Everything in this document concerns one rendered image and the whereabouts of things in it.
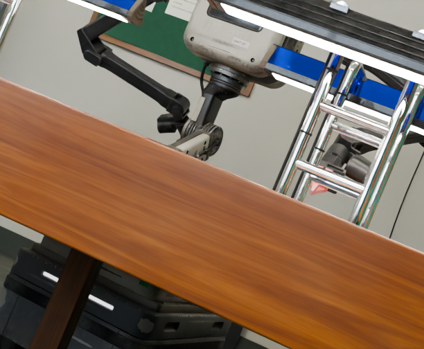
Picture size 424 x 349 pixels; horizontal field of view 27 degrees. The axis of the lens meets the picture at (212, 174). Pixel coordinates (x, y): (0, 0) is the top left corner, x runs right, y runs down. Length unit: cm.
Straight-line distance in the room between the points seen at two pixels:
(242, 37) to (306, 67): 73
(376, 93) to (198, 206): 95
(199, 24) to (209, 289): 176
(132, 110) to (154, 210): 321
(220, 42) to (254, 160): 151
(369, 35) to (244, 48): 130
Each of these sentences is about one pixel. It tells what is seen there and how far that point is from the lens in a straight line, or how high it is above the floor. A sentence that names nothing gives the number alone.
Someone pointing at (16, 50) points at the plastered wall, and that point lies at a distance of 469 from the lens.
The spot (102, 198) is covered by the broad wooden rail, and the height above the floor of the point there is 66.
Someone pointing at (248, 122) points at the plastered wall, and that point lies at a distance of 427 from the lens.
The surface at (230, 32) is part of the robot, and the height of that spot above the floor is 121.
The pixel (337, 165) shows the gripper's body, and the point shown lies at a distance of 226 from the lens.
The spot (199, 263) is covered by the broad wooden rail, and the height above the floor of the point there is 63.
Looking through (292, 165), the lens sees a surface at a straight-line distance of 166.
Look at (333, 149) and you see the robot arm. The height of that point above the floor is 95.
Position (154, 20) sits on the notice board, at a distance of 445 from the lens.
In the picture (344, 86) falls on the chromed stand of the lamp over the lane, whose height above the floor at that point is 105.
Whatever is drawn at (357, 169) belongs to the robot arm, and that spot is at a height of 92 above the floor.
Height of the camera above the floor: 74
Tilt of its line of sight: 1 degrees up
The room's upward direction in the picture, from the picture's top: 23 degrees clockwise
